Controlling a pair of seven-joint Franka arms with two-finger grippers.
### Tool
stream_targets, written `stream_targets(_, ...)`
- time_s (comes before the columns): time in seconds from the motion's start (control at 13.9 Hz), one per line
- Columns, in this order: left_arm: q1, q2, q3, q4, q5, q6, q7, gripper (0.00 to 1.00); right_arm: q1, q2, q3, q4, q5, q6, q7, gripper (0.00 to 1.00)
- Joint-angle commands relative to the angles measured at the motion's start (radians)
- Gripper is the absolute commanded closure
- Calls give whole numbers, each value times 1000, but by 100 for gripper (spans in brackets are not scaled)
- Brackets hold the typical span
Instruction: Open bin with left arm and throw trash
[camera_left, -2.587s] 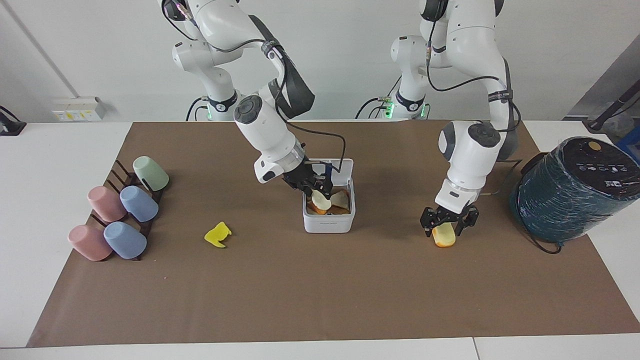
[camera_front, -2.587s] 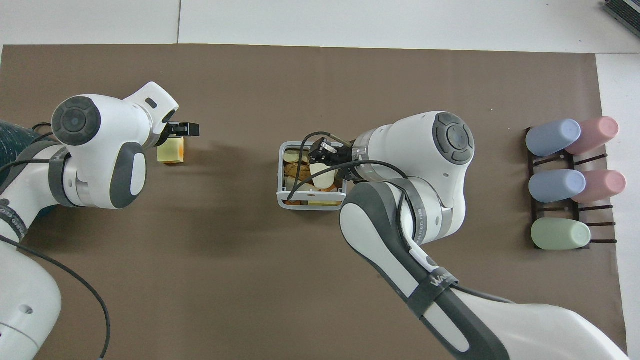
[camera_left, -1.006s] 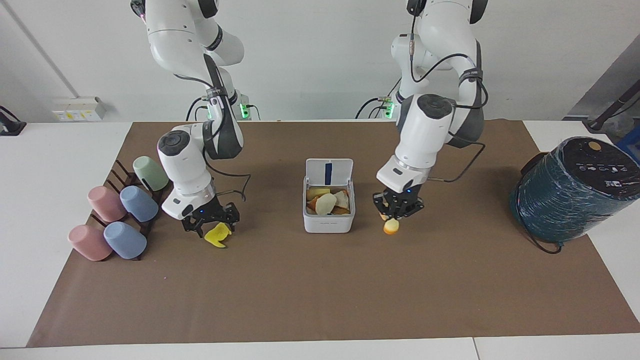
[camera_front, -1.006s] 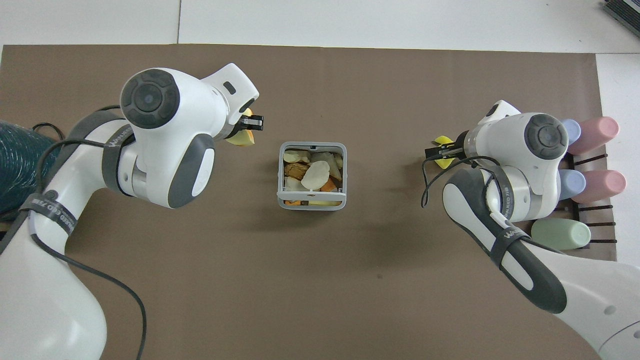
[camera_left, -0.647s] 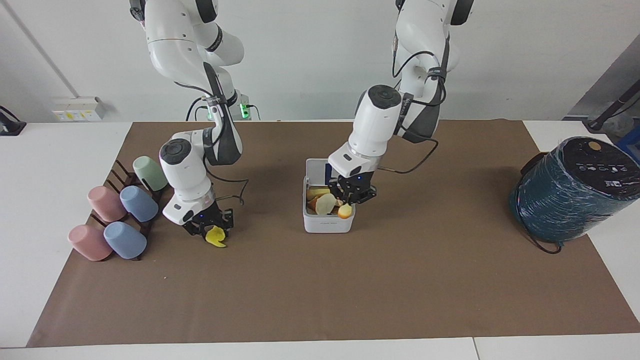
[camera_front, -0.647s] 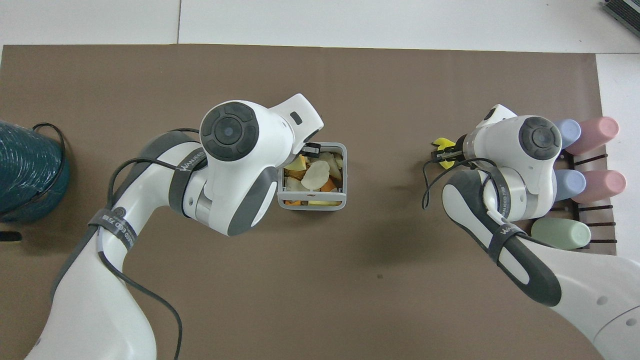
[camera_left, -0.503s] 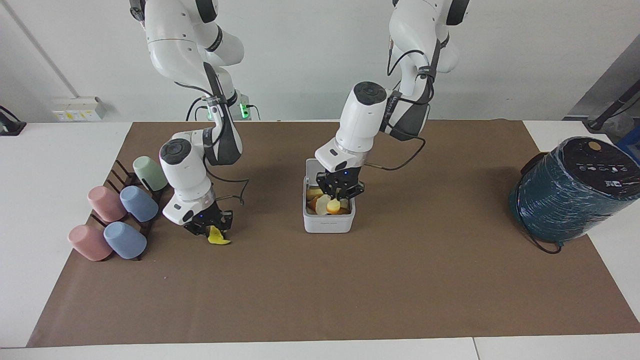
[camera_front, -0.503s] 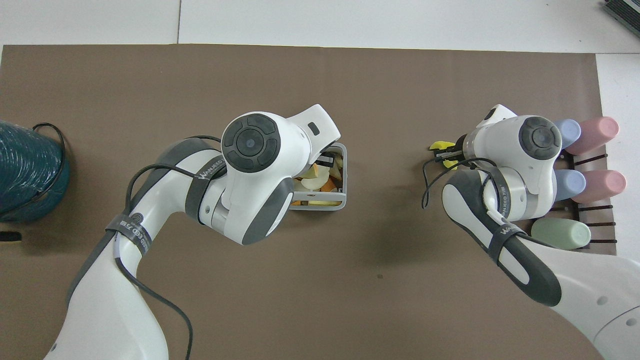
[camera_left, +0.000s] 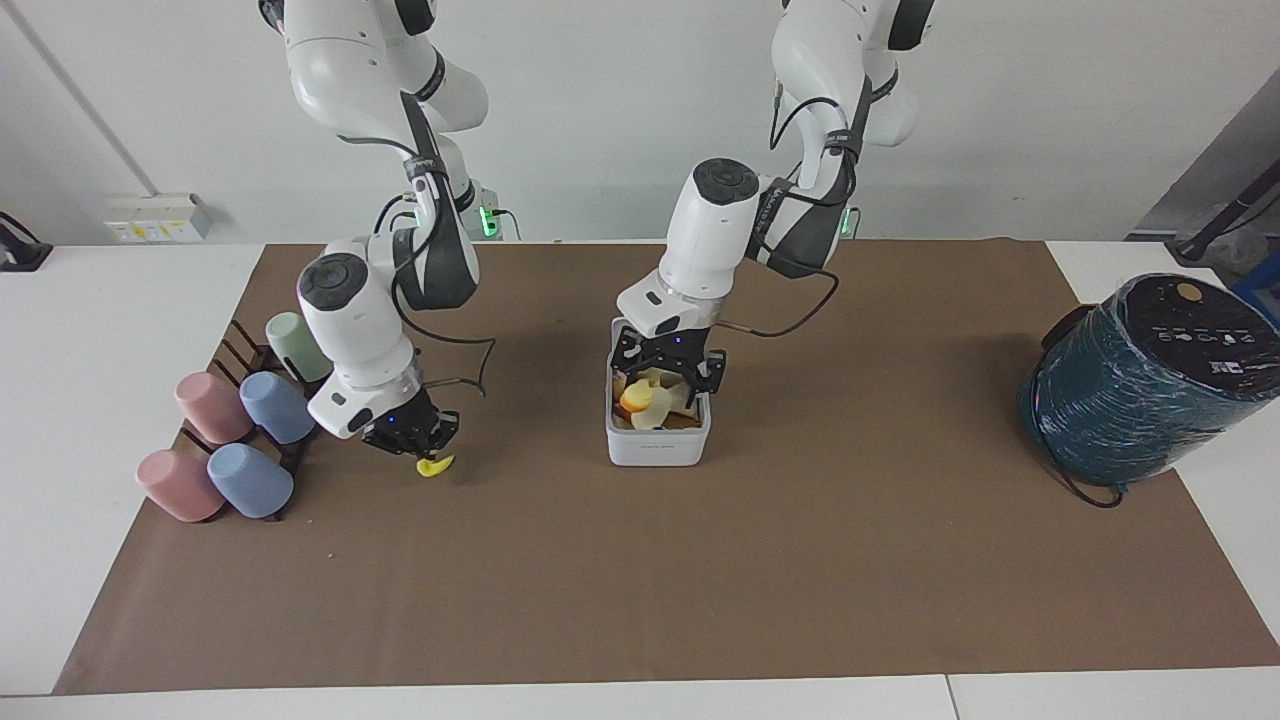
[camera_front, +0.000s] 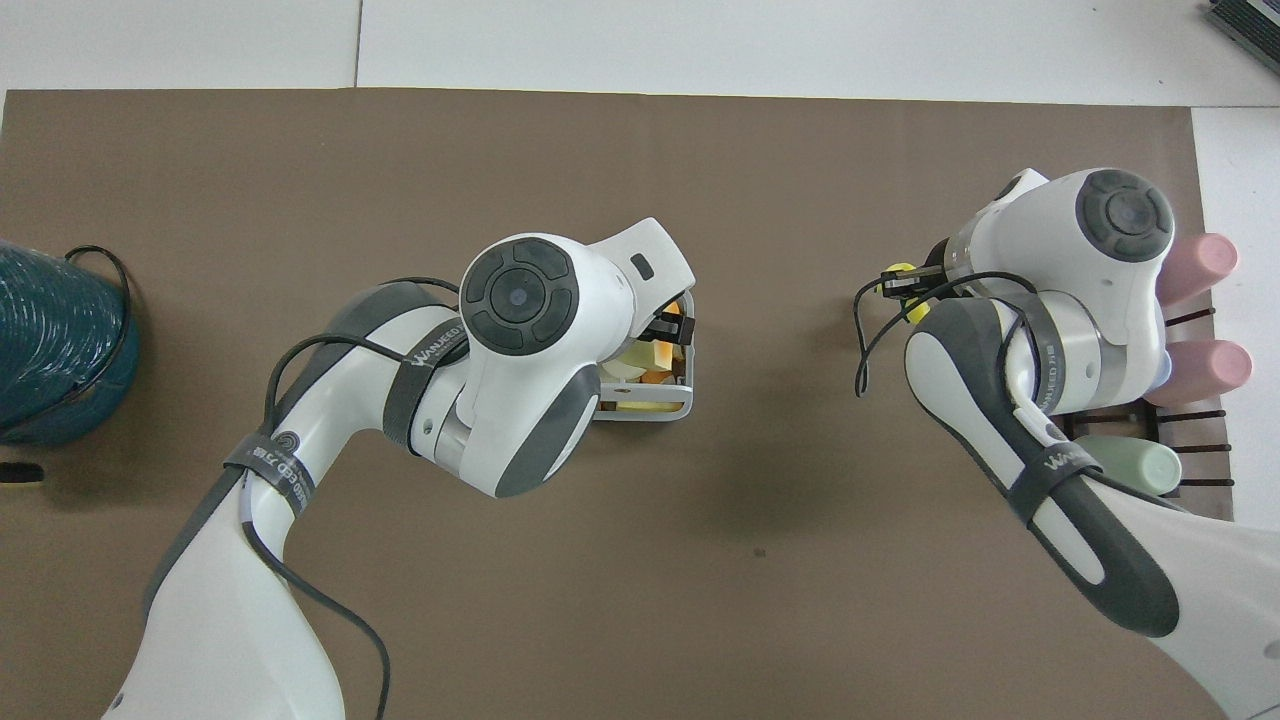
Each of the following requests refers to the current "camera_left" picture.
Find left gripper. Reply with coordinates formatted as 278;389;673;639
611;326;729;408

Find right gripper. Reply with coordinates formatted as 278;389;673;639
361;387;462;462

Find white square bin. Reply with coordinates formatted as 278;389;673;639
605;318;714;468

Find pale yellow peel piece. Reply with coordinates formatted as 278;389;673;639
628;368;685;432

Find blue cup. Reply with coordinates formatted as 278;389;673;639
239;371;317;445
206;443;295;520

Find green cup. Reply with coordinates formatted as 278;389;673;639
265;311;333;384

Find dark brown cup rack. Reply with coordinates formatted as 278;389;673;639
178;319;313;523

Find pink cup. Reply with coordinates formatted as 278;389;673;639
175;371;257;445
135;449;224;523

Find black stand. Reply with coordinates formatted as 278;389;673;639
1172;165;1280;263
0;211;54;273

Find teal wrapped cylinder black top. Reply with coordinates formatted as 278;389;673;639
1017;272;1280;489

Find blue object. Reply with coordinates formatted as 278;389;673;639
1228;248;1280;326

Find black cable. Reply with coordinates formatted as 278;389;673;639
1036;440;1128;510
718;268;842;339
393;325;499;398

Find white wall box yellow labels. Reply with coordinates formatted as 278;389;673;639
104;192;213;245

